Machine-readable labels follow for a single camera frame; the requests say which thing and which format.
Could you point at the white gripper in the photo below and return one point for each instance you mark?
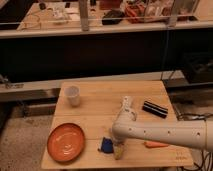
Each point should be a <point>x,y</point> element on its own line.
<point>107,145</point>

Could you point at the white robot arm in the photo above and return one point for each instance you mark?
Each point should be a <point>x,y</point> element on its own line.
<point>193,134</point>

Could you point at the orange ceramic bowl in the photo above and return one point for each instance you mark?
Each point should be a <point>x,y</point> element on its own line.
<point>66,142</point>

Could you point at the wooden table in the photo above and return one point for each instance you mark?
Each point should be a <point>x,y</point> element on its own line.
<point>100,104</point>

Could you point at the orange carrot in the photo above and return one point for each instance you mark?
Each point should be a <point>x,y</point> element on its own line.
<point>151,144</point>

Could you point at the black striped block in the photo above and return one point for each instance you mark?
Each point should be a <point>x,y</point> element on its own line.
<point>155,109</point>

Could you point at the white plastic cup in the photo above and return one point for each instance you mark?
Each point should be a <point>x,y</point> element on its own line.
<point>73,95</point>

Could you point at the black box at right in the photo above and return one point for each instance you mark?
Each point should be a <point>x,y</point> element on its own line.
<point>198,67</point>

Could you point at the black bag on bench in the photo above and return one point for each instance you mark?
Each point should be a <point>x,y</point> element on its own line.
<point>112,17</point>

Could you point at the grey metal post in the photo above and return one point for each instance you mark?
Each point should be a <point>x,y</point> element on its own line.
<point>83,9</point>

